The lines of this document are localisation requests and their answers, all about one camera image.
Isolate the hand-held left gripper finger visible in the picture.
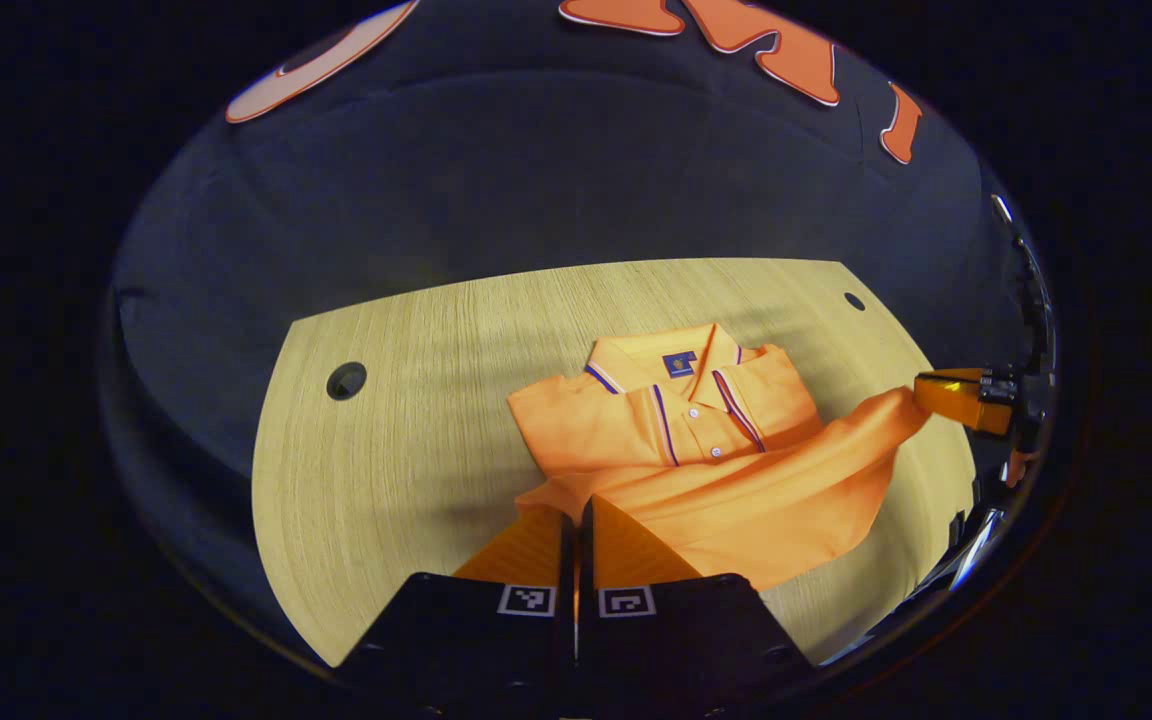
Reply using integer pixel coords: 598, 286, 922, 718
341, 500, 577, 720
578, 494, 819, 720

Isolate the orange T-shirt with striped collar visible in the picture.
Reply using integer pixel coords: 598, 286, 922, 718
506, 322, 932, 591

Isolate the black backdrop cloth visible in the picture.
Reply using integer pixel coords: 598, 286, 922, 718
101, 0, 1057, 641

